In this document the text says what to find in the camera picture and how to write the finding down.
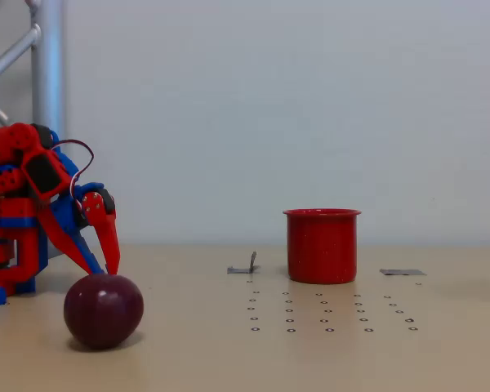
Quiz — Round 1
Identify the dark purple plum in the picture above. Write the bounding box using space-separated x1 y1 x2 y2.
63 274 145 351

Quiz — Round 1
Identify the red enamel cup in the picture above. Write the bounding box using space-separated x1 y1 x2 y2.
282 207 363 285

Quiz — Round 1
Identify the flat grey metal plate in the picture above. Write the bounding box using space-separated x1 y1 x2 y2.
379 268 427 278

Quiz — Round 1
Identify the red white gripper motor cable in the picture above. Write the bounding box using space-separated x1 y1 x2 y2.
50 139 96 202

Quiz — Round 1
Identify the silver metal tube frame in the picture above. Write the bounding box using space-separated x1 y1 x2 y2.
0 0 69 259

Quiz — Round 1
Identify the small grey metal bracket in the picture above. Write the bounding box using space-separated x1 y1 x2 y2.
226 251 262 275

